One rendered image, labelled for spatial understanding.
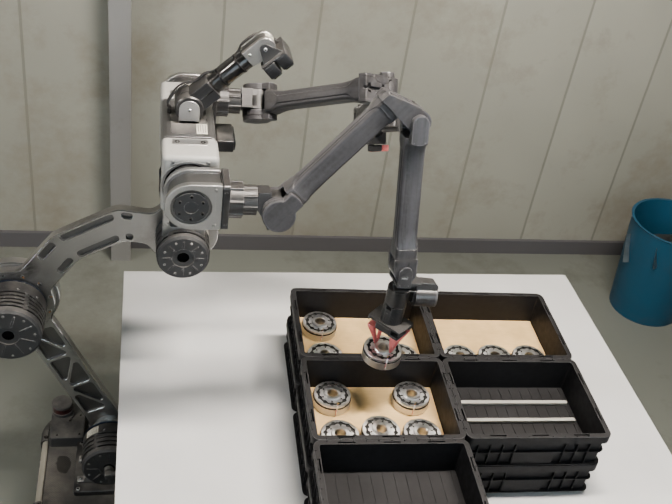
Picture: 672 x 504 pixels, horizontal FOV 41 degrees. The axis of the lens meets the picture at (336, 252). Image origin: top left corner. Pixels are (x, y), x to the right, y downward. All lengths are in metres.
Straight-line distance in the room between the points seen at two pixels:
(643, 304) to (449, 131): 1.24
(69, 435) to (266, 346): 0.74
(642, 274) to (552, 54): 1.10
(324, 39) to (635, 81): 1.50
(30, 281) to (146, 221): 0.38
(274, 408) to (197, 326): 0.42
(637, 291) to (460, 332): 1.80
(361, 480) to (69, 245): 1.01
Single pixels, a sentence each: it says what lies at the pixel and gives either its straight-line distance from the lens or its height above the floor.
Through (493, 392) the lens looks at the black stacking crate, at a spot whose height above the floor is 0.83.
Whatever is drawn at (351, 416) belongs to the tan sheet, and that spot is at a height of 0.83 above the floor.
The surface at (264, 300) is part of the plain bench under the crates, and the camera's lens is 2.99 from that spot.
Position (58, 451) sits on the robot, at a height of 0.24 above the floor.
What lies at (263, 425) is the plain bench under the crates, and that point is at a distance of 2.58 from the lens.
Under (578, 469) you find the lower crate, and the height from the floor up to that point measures 0.80.
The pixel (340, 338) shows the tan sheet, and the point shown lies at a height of 0.83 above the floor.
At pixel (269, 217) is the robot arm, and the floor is 1.44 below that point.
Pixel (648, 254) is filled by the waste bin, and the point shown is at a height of 0.39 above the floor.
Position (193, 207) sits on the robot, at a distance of 2.05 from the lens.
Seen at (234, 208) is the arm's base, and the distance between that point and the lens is 2.05.
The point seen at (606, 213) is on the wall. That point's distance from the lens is 4.85.
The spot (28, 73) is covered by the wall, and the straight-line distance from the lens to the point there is 3.97.
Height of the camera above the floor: 2.58
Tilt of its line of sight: 35 degrees down
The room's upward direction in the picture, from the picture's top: 10 degrees clockwise
